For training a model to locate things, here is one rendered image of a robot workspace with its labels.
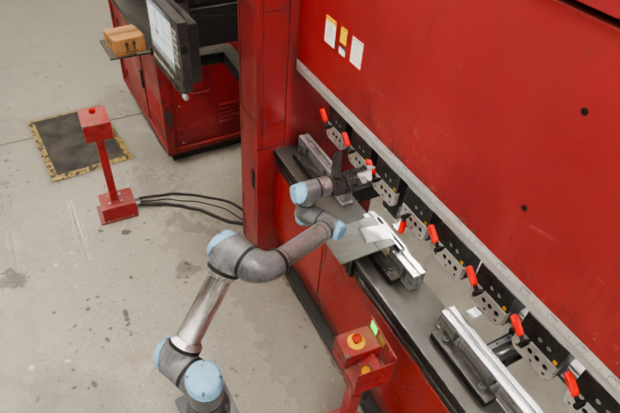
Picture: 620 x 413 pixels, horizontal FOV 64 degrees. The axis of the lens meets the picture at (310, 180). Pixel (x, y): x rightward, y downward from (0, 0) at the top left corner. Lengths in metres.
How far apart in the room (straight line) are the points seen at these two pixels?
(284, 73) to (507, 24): 1.35
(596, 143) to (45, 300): 2.94
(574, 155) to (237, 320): 2.19
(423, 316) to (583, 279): 0.80
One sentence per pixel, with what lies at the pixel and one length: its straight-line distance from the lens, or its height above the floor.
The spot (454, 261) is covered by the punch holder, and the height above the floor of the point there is 1.25.
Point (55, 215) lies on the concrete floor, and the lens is 3.86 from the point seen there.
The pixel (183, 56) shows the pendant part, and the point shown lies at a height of 1.44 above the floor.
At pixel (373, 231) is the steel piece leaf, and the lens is 2.14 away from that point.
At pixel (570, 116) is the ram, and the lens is 1.32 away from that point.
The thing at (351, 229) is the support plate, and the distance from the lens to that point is 2.14.
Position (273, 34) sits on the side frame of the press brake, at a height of 1.54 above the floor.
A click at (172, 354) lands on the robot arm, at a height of 1.01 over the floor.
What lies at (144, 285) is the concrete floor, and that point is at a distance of 3.26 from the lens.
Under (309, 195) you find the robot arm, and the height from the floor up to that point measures 1.28.
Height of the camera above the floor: 2.52
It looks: 40 degrees down
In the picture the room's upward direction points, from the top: 5 degrees clockwise
